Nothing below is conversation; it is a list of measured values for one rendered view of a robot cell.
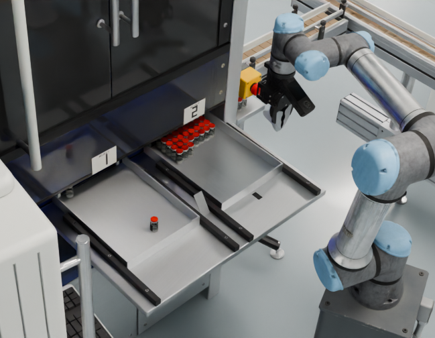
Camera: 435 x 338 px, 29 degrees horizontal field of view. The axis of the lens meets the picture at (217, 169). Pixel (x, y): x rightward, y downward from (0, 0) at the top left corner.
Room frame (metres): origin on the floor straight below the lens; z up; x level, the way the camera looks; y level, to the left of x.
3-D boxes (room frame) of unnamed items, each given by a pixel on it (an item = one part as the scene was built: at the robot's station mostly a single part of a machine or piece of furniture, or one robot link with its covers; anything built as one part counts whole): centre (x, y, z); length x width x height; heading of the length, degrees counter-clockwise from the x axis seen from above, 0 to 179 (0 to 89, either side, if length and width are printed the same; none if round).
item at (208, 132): (1.96, 0.08, 0.91); 0.18 x 0.02 x 0.05; 138
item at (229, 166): (1.90, 0.02, 0.90); 0.34 x 0.26 x 0.04; 48
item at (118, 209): (1.65, 0.25, 0.90); 0.34 x 0.26 x 0.04; 47
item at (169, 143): (1.97, 0.10, 0.91); 0.18 x 0.02 x 0.05; 138
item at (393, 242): (1.53, -0.47, 0.96); 0.13 x 0.12 x 0.14; 119
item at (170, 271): (1.73, 0.08, 0.87); 0.70 x 0.48 x 0.02; 137
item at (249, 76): (2.16, -0.07, 1.00); 0.08 x 0.07 x 0.07; 47
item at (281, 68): (1.84, -0.15, 1.32); 0.08 x 0.08 x 0.05
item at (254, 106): (2.20, -0.05, 0.87); 0.14 x 0.13 x 0.02; 47
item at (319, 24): (2.47, -0.16, 0.92); 0.69 x 0.16 x 0.16; 137
